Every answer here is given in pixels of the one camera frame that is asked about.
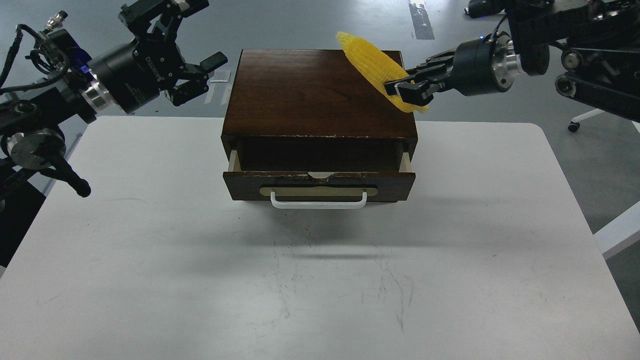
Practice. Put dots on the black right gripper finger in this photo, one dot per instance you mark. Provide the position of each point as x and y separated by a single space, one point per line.
416 87
437 63

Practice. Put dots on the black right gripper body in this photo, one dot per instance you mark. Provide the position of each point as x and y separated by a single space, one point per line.
480 66

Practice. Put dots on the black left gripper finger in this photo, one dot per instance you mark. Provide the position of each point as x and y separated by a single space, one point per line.
191 80
156 22

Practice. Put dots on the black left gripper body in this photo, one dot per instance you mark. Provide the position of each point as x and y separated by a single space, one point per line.
135 73

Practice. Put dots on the yellow corn cob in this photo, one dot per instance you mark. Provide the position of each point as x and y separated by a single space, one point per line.
376 67

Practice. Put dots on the wooden drawer with white handle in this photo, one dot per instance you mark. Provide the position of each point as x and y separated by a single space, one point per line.
319 182

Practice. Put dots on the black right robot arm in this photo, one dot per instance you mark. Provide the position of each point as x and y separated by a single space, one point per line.
598 40

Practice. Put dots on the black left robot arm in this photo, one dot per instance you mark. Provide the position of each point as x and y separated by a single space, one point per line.
47 78

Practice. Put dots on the dark wooden drawer cabinet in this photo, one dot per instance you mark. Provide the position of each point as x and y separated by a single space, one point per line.
310 110

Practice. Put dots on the white chair base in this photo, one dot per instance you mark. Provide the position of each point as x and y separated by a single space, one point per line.
575 122

